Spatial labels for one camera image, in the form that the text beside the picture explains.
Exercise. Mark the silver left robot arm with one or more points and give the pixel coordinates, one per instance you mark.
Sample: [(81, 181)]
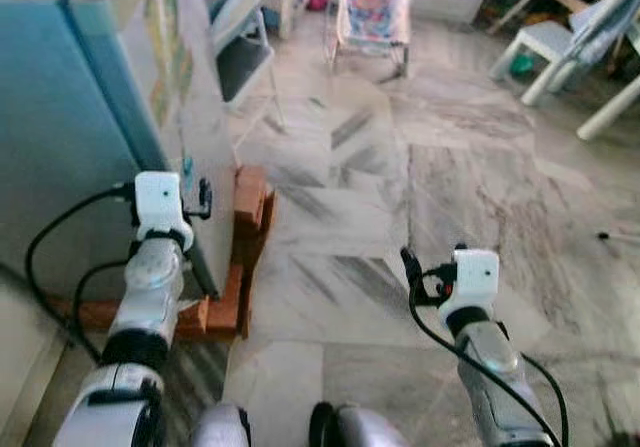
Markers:
[(150, 287)]

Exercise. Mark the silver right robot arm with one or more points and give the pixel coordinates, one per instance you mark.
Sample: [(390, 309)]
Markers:
[(490, 367)]

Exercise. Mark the green yellow fridge sticker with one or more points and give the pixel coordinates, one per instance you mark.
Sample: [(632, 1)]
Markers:
[(178, 62)]

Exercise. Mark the light blue fridge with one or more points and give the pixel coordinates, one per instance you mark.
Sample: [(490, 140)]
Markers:
[(60, 117)]

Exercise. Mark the red brick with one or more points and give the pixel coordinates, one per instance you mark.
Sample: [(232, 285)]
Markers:
[(253, 199), (230, 302), (193, 319), (90, 314)]

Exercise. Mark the silver right robot leg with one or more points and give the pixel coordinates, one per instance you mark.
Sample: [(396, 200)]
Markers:
[(360, 427)]

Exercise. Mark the silver robot leg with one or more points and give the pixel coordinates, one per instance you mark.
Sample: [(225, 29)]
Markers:
[(220, 427), (360, 427)]

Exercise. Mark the white table leg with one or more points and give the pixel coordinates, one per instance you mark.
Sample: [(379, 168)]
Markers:
[(608, 109)]

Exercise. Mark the silver left robot leg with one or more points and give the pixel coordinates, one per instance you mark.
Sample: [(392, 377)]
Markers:
[(220, 427)]

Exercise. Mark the small green object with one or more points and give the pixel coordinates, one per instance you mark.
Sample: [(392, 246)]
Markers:
[(521, 65)]

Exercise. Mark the colourful baby chair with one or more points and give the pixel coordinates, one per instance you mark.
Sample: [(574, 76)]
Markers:
[(372, 7)]

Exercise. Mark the white plastic stool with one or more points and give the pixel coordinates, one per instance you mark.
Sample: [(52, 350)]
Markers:
[(540, 39)]

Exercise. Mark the grey blue draped cloth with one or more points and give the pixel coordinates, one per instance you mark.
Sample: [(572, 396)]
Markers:
[(600, 22)]

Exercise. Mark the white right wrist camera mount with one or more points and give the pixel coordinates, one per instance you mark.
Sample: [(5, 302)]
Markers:
[(472, 279)]

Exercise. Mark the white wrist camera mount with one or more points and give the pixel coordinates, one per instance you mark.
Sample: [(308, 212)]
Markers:
[(160, 202), (472, 279)]

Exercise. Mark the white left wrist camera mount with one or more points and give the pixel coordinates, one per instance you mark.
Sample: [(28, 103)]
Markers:
[(160, 202)]

